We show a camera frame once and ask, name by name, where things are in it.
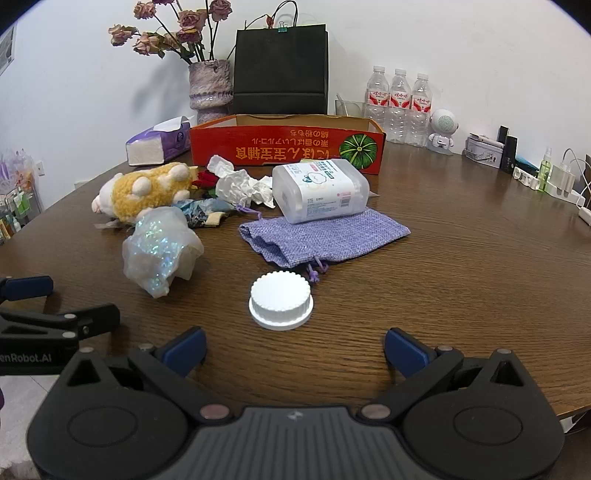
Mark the wall picture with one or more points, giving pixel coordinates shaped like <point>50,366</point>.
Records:
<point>5,48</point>

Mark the clear plastic water bottle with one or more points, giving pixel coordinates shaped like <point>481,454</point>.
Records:
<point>399,110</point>
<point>420,115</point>
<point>376,106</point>

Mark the white robot figure speaker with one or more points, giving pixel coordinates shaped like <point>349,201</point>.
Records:
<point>443,127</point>

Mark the white plastic swab box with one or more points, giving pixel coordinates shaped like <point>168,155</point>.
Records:
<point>318,194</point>

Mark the blue snack packet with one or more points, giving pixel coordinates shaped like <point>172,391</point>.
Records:
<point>198,212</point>

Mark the black bottle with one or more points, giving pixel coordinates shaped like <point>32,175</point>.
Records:
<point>510,154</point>

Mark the red artificial rose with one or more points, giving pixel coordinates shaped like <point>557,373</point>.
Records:
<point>203,180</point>

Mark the mottled purple ceramic vase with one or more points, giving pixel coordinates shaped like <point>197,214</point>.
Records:
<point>210,83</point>

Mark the red cardboard box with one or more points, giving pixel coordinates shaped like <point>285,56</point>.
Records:
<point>286,147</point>

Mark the iridescent plastic bag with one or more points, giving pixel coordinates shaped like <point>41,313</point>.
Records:
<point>157,249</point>

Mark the white power strip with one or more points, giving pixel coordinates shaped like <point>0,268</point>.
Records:
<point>531,181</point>

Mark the green tinted glass cup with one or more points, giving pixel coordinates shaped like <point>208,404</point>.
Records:
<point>353,108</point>

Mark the small black tube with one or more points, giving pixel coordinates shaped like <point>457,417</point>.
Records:
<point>503,134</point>

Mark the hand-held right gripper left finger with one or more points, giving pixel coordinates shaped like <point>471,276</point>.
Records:
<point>187,348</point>

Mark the clear plastic spoon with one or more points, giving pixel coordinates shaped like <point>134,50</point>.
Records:
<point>340,104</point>

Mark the purple tissue pack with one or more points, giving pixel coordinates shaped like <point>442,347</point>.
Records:
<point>147,150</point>

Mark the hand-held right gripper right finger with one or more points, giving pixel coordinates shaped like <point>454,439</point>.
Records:
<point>406,353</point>

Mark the yellow white plush toy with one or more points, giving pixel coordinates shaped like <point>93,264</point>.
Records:
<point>138,194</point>

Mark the green spray bottle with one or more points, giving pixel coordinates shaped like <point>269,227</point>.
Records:
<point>545,170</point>

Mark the white charger plug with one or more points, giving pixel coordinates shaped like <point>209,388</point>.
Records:
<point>562,177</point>

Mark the black paper bag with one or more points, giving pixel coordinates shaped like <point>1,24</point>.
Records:
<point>277,69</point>

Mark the printed tin box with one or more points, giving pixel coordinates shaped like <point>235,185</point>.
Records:
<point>482,152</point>

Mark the white wall plate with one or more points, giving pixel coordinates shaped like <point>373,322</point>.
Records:
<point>41,168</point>

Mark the white ribbed jar lid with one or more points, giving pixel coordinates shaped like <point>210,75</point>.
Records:
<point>281,295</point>

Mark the dried pink rose bouquet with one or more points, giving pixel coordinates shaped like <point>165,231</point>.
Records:
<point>189,21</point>

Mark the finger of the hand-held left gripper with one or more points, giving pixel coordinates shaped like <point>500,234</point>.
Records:
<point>27,287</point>
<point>46,323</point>

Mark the white tissue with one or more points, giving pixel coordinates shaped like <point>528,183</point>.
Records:
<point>235,184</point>

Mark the rack of small goods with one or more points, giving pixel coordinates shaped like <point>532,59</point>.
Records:
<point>16,198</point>

